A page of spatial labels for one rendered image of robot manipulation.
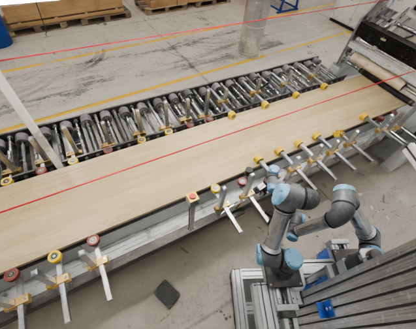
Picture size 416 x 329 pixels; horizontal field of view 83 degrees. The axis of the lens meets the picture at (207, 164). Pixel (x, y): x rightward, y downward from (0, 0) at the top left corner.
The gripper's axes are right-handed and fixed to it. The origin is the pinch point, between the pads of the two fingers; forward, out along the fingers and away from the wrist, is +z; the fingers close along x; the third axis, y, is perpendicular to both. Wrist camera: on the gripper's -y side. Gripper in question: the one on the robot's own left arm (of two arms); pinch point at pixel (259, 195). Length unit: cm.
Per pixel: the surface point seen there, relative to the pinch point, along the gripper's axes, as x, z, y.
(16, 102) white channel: 105, -57, -136
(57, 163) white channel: 105, 7, -137
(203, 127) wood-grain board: 96, 9, -1
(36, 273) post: 9, -13, -153
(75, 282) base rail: 10, 29, -147
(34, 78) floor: 409, 99, -169
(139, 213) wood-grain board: 31, 9, -90
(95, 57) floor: 442, 99, -58
